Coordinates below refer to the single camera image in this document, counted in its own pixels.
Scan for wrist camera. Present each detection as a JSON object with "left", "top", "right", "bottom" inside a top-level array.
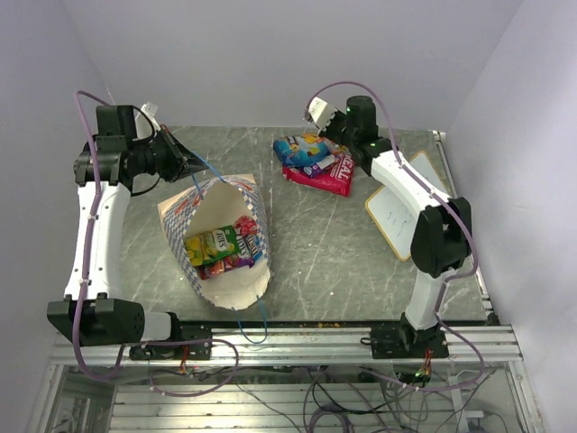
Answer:
[
  {"left": 305, "top": 97, "right": 338, "bottom": 132},
  {"left": 134, "top": 102, "right": 160, "bottom": 139}
]

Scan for tangled floor cables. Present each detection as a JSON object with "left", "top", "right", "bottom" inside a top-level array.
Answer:
[{"left": 148, "top": 340, "right": 510, "bottom": 433}]

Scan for purple snack pack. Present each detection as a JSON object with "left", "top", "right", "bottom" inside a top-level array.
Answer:
[{"left": 299, "top": 154, "right": 338, "bottom": 179}]

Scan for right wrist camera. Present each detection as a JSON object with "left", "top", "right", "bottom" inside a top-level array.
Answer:
[{"left": 305, "top": 97, "right": 338, "bottom": 132}]

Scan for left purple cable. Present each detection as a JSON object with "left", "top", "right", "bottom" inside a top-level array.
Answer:
[{"left": 71, "top": 90, "right": 127, "bottom": 381}]

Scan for small red candy packet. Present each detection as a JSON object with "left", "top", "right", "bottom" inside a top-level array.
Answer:
[{"left": 233, "top": 216, "right": 258, "bottom": 237}]

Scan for purple chocolate pack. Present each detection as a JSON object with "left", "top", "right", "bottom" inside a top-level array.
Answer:
[{"left": 196, "top": 250, "right": 261, "bottom": 281}]

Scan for pink crisps bag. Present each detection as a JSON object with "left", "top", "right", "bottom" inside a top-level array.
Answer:
[{"left": 282, "top": 153, "right": 355, "bottom": 197}]

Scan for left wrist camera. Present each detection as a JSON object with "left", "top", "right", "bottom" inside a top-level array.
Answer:
[{"left": 134, "top": 102, "right": 160, "bottom": 139}]

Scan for aluminium rail frame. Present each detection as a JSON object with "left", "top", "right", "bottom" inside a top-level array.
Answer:
[{"left": 31, "top": 126, "right": 545, "bottom": 432}]

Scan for blue snack packet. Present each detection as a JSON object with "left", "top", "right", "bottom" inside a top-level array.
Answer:
[{"left": 272, "top": 133, "right": 349, "bottom": 168}]

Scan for green snack packet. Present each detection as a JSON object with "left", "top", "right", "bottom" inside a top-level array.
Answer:
[{"left": 184, "top": 226, "right": 240, "bottom": 267}]

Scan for blue candy packet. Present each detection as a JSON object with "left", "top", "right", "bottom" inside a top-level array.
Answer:
[{"left": 244, "top": 234, "right": 262, "bottom": 263}]

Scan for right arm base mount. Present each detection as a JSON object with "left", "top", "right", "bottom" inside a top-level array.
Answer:
[{"left": 360, "top": 321, "right": 449, "bottom": 359}]

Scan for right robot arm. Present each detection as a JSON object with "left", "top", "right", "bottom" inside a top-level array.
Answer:
[{"left": 307, "top": 96, "right": 472, "bottom": 357}]

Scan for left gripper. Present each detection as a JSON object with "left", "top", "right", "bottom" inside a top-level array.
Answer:
[{"left": 129, "top": 124, "right": 210, "bottom": 182}]

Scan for checkered paper bag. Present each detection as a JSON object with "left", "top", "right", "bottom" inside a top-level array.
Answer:
[{"left": 158, "top": 154, "right": 272, "bottom": 332}]

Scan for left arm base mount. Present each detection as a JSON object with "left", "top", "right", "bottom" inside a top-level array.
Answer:
[{"left": 129, "top": 325, "right": 213, "bottom": 361}]

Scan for small whiteboard yellow frame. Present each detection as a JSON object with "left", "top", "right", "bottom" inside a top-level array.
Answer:
[{"left": 365, "top": 151, "right": 451, "bottom": 262}]

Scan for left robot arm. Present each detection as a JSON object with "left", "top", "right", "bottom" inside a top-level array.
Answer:
[{"left": 47, "top": 103, "right": 207, "bottom": 358}]

